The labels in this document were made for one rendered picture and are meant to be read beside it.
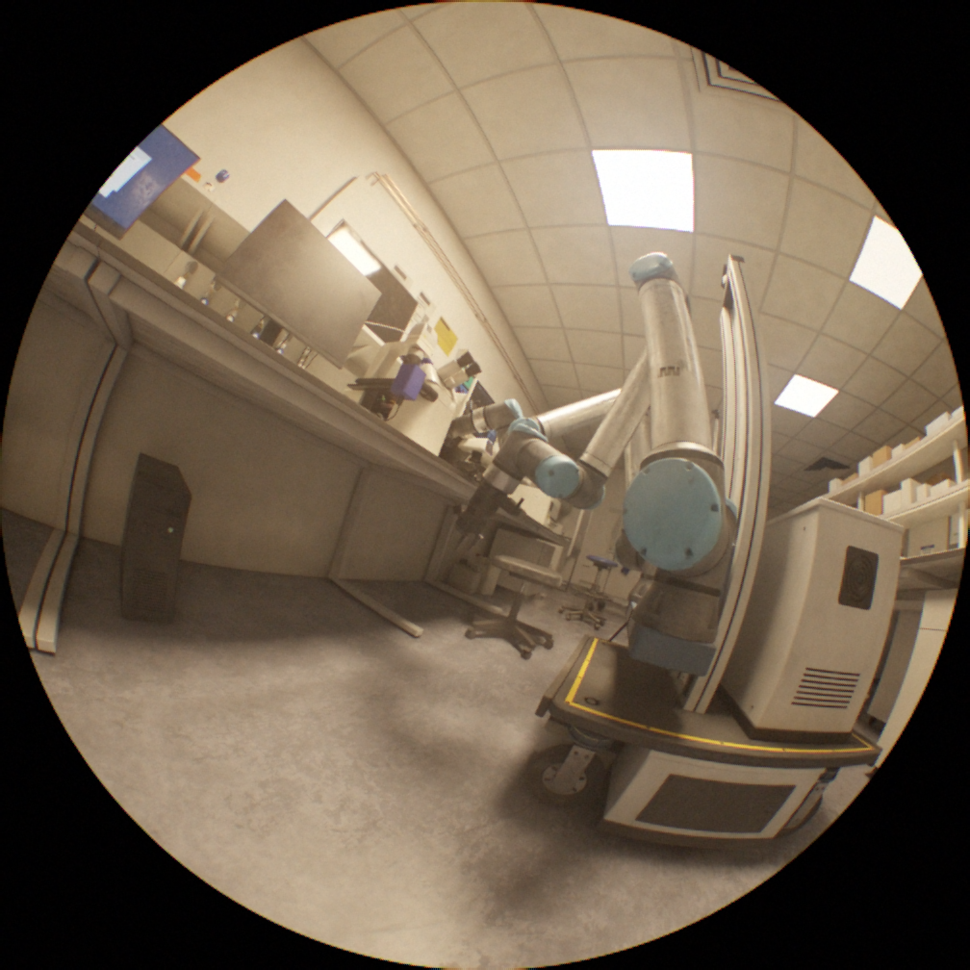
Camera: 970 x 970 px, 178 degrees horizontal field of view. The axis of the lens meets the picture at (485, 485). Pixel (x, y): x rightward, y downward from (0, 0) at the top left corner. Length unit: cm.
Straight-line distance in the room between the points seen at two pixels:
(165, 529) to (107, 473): 57
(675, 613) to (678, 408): 35
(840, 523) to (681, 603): 44
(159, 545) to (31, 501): 79
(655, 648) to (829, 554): 44
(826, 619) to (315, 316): 152
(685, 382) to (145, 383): 160
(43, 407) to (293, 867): 145
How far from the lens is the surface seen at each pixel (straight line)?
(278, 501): 163
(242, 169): 192
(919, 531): 478
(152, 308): 63
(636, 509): 46
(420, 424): 98
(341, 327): 112
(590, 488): 75
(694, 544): 43
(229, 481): 151
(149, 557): 98
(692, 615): 61
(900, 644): 270
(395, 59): 245
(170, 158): 126
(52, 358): 151
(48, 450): 151
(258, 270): 102
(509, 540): 342
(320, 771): 76
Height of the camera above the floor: 59
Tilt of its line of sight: 8 degrees up
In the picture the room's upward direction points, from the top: 19 degrees clockwise
